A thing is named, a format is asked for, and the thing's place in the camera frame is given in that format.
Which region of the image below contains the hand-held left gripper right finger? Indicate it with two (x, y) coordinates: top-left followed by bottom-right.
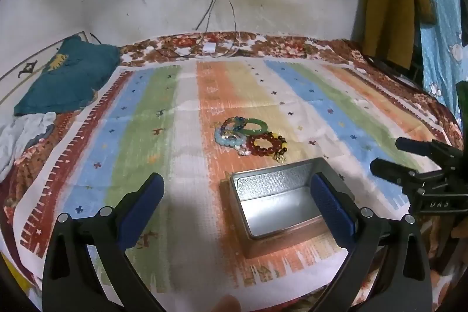
(310, 172), (434, 312)

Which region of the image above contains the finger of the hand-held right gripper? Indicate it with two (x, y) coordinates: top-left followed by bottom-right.
(395, 137), (462, 166)
(370, 158), (447, 197)

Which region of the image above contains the striped printed blanket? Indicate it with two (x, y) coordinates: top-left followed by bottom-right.
(4, 56), (439, 301)

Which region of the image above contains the pale grey cloth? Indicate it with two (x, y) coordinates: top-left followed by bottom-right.
(0, 112), (57, 182)

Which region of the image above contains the dark red bead bracelet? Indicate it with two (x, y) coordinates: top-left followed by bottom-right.
(246, 132), (286, 156)

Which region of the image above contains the black cable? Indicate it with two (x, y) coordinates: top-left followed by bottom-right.
(145, 43), (194, 61)

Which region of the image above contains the green jade bangle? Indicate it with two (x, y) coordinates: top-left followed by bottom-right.
(239, 118), (270, 137)

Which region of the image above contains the blue printed cloth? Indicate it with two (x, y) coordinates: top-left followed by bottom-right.
(400, 0), (468, 120)

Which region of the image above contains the silver metal tin box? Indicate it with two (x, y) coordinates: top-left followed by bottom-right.
(219, 157), (356, 259)

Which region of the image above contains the light blue bead bracelet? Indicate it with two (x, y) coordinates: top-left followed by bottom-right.
(214, 129), (248, 149)

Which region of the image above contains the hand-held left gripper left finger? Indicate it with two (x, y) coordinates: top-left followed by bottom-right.
(42, 172), (165, 312)

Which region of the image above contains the multicolour bead bracelet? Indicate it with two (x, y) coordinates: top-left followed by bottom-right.
(221, 116), (251, 136)

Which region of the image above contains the yellow and brown bead bracelet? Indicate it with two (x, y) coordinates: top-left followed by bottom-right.
(271, 131), (289, 163)

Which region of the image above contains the person's left hand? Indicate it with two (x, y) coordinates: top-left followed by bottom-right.
(213, 294), (242, 312)

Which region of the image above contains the mustard yellow cloth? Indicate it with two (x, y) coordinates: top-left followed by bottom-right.
(363, 0), (436, 70)

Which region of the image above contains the teal pillow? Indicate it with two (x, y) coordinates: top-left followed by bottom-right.
(14, 35), (121, 116)

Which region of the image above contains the grey power cable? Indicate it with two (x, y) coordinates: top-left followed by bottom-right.
(221, 0), (242, 40)
(193, 0), (222, 32)

